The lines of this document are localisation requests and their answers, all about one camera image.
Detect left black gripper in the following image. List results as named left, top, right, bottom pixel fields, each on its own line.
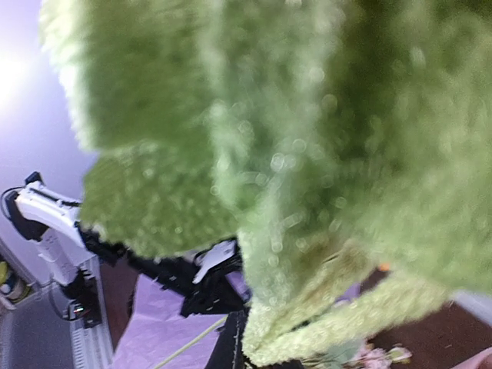
left=80, top=230, right=250, bottom=317

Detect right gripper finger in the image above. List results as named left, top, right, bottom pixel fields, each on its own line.
left=207, top=311, right=248, bottom=369

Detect purple tissue paper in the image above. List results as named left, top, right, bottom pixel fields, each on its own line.
left=111, top=268, right=254, bottom=369

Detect aluminium front rail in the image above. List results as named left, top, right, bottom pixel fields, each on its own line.
left=48, top=270, right=113, bottom=368

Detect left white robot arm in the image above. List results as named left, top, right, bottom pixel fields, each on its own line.
left=1, top=171, right=251, bottom=328

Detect pink cylindrical vase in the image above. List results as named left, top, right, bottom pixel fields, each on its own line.
left=454, top=347, right=492, bottom=369

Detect pink and yellow roses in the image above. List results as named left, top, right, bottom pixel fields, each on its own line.
left=299, top=337, right=414, bottom=369

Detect fuzzy green orange flower stem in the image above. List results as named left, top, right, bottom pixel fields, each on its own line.
left=40, top=1, right=491, bottom=367

